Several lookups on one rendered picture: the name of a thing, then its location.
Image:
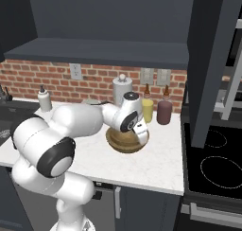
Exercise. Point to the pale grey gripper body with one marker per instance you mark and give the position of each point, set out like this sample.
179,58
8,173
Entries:
142,136

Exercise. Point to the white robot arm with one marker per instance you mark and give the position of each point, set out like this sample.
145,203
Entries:
77,122

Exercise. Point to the brown wooden bowl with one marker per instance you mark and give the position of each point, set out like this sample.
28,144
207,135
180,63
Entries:
123,145

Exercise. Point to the small grey bowl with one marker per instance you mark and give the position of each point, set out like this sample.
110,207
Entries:
90,101

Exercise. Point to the dark grey base cabinet door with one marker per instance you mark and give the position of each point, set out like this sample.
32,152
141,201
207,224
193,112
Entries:
148,209

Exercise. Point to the yellow squeeze bottle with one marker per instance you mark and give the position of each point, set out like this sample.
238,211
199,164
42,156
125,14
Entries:
147,110

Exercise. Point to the dark red squeeze bottle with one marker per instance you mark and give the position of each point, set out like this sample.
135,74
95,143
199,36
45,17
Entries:
164,111

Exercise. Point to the grey canister with white knob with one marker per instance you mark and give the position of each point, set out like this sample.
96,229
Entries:
121,88

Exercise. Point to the black hob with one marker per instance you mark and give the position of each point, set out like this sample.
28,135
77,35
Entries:
217,165

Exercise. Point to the grey dishwasher front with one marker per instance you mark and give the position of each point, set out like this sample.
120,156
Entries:
105,214

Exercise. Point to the white soap dispenser bottle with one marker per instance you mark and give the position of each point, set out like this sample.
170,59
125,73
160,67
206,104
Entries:
44,100

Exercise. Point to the black oven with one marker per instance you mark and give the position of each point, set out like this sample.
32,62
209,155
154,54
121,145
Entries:
214,220

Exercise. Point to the black sink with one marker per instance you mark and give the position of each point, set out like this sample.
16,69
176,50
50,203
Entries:
14,118

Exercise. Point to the black tap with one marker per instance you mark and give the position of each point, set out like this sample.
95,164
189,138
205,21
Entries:
4,95

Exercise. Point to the grey wall outlet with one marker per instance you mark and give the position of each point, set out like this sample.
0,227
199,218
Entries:
76,71
147,76
164,77

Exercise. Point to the dark grey open wall cabinet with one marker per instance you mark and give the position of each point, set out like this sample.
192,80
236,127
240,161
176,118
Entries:
104,26

